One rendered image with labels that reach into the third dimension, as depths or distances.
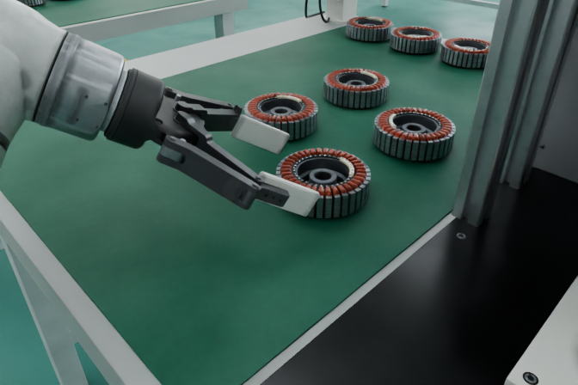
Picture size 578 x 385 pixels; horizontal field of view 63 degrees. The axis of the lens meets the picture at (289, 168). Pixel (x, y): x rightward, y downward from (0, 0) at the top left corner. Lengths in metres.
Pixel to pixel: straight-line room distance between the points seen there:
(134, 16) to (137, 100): 1.03
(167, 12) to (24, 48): 1.11
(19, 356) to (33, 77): 1.15
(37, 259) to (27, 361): 0.96
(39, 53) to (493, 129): 0.40
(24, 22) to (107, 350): 0.28
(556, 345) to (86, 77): 0.43
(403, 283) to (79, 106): 0.33
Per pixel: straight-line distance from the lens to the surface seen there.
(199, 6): 1.60
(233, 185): 0.44
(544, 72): 0.56
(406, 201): 0.59
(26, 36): 0.46
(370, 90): 0.80
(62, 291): 0.51
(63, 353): 1.27
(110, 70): 0.46
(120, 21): 1.47
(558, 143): 0.65
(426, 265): 0.47
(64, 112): 0.46
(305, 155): 0.59
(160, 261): 0.50
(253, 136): 0.59
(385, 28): 1.17
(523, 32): 0.45
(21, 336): 1.57
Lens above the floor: 1.08
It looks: 31 degrees down
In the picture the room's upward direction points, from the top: straight up
